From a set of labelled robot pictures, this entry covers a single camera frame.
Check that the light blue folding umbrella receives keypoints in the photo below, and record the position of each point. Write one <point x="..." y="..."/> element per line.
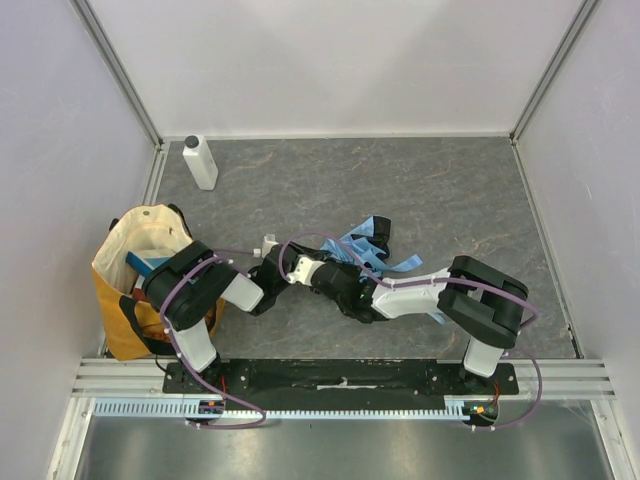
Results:
<point x="369" y="241"/>

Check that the red box in bag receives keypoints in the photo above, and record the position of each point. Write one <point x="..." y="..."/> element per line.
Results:
<point x="137" y="290"/>

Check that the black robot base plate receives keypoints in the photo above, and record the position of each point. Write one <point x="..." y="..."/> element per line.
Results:
<point x="251" y="378"/>

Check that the white plastic bottle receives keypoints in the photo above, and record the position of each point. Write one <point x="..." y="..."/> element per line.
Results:
<point x="200" y="162"/>

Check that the aluminium corner post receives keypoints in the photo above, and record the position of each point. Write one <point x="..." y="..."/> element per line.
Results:
<point x="99" y="36"/>
<point x="560" y="55"/>

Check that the yellow canvas tote bag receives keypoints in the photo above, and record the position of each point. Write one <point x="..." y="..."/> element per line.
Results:
<point x="132" y="327"/>

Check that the left aluminium corner post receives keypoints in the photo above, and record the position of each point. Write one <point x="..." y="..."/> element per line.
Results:
<point x="99" y="36"/>

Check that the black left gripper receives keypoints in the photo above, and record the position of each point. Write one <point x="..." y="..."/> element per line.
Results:
<point x="273" y="273"/>

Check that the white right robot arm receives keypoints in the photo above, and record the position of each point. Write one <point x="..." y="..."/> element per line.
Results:
<point x="486" y="303"/>

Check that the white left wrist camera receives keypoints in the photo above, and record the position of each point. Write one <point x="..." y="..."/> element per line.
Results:
<point x="268" y="243"/>

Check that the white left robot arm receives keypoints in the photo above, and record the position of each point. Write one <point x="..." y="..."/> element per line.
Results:
<point x="185" y="286"/>

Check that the blue book in bag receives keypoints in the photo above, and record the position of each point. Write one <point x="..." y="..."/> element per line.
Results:
<point x="143" y="262"/>

